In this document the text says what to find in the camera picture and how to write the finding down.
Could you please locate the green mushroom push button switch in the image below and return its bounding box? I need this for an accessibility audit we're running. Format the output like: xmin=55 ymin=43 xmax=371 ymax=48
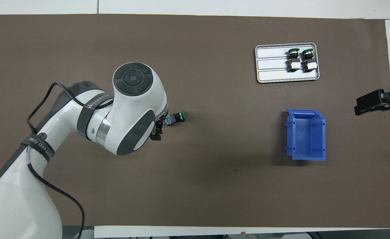
xmin=301 ymin=48 xmax=317 ymax=73
xmin=287 ymin=48 xmax=301 ymax=72
xmin=164 ymin=111 xmax=187 ymax=127

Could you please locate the brown table mat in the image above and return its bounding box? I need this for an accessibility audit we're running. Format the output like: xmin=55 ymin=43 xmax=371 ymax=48
xmin=0 ymin=14 xmax=390 ymax=229

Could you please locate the blue plastic storage bin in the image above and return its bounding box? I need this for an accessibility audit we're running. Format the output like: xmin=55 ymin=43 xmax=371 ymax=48
xmin=284 ymin=109 xmax=327 ymax=161

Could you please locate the silver metal tray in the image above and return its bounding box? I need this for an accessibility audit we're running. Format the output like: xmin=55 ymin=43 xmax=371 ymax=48
xmin=255 ymin=42 xmax=320 ymax=84

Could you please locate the black velcro cable strap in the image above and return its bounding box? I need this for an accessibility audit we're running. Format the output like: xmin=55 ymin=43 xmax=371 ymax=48
xmin=20 ymin=132 xmax=55 ymax=164
xmin=77 ymin=94 xmax=113 ymax=137

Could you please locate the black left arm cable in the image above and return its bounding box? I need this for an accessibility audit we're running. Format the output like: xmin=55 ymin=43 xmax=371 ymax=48
xmin=26 ymin=82 xmax=86 ymax=239

